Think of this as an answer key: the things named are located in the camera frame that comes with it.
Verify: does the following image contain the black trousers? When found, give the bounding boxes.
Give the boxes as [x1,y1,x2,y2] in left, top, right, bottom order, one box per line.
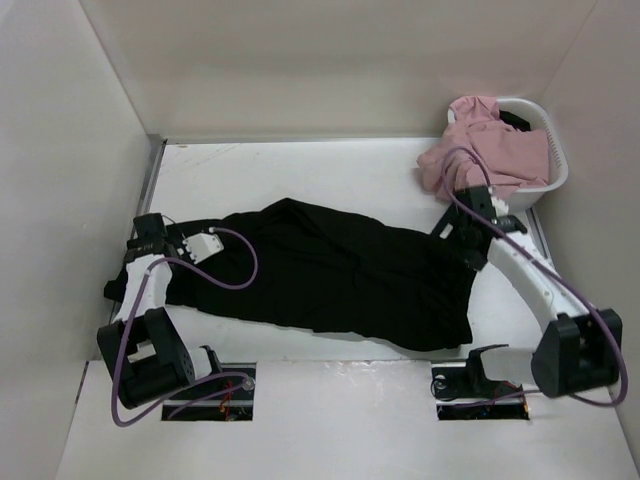
[103,197,483,352]

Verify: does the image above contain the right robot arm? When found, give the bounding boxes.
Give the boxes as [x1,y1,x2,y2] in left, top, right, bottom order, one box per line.
[432,186,629,407]

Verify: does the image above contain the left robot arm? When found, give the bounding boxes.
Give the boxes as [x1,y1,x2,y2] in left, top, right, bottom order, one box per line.
[97,213,225,409]

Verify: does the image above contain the pink trousers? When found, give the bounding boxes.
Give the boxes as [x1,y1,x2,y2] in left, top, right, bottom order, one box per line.
[417,96,549,201]

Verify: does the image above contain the black garment in basket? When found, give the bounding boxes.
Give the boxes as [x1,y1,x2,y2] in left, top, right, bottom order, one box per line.
[499,110,531,132]

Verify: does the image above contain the white laundry basket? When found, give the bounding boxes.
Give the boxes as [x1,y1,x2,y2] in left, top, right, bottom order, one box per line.
[448,97,568,212]

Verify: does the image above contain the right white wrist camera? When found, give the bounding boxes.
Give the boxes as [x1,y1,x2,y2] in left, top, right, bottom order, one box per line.
[490,195,509,217]

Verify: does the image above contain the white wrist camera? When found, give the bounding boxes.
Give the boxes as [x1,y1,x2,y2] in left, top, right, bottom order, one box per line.
[490,195,509,217]
[183,232,224,265]

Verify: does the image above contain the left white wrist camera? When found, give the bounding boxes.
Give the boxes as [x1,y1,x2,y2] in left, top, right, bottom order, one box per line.
[183,232,224,265]

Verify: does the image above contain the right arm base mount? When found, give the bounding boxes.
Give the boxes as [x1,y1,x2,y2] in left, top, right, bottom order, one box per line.
[430,362,529,421]

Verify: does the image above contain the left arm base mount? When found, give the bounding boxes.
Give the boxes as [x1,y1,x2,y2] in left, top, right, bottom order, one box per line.
[161,363,257,422]

